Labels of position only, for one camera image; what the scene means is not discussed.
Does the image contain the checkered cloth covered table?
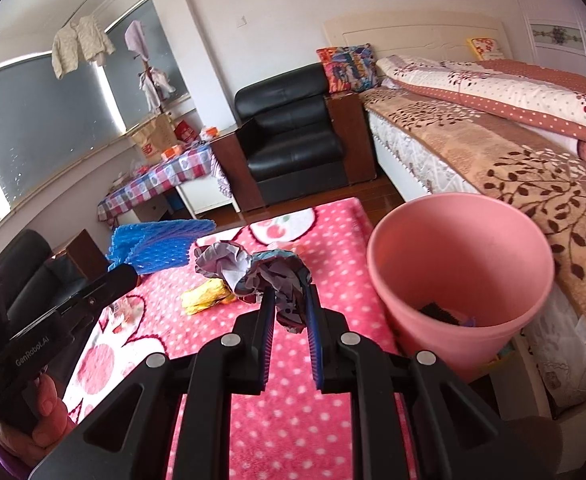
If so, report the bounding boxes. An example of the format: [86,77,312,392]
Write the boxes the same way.
[96,144,232,226]

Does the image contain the purple face mask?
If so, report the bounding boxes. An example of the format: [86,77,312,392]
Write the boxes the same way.
[419,302,476,327]

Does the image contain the clear plastic snack wrapper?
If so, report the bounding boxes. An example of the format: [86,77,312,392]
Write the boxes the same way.
[110,295,145,334]

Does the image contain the person's left hand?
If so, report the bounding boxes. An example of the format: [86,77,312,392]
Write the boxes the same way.
[0,374,76,468]

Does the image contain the colourful patterned cushion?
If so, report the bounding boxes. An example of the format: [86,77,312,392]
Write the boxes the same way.
[316,44,377,93]

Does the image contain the yellow crumpled wrapper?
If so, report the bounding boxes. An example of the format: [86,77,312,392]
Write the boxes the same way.
[181,278,237,315]

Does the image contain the red box on table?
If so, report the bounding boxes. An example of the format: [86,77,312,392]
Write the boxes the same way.
[174,120,199,144]

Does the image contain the grey-white paper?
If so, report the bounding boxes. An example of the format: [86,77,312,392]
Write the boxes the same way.
[194,242,311,334]

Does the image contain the brown paper bag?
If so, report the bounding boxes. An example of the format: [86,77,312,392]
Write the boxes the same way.
[131,114,178,165]

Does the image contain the black sofa at left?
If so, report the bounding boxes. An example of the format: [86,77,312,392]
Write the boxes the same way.
[0,229,108,328]

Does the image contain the pink plastic trash bin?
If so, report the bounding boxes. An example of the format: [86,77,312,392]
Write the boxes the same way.
[367,193,555,382]

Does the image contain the coat stand with clothes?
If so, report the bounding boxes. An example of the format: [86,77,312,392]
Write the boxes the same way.
[124,20,176,114]

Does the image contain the white floral red-trim quilt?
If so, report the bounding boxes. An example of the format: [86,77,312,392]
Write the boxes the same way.
[377,55,586,143]

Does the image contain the white built-in wardrobe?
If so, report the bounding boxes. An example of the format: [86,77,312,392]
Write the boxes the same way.
[524,13,586,76]

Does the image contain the black leather armchair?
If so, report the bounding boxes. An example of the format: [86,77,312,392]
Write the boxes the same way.
[235,63,347,206]

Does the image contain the hanging cream knitted sweater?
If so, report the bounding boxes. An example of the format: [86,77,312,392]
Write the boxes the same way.
[51,15,116,79]

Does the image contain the bed with white frame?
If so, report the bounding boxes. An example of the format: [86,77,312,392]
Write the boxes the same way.
[325,10,586,406]

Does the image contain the brown leaf pattern blanket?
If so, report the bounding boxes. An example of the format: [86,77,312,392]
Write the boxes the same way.
[360,87,586,316]

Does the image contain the yellow patterned pillow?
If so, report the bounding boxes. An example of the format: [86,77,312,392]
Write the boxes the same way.
[467,37,506,61]

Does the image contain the white side cabinet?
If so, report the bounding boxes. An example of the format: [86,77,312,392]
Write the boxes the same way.
[176,176,240,218]

